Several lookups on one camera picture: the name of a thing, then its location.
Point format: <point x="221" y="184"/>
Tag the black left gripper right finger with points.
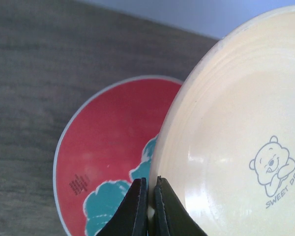
<point x="170" y="217"/>

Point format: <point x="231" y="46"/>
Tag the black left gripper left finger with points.
<point x="130" y="218"/>

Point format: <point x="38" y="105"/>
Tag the red plate teal flower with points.
<point x="107" y="144"/>

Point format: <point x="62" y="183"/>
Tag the yellow ceramic plate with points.
<point x="227" y="145"/>

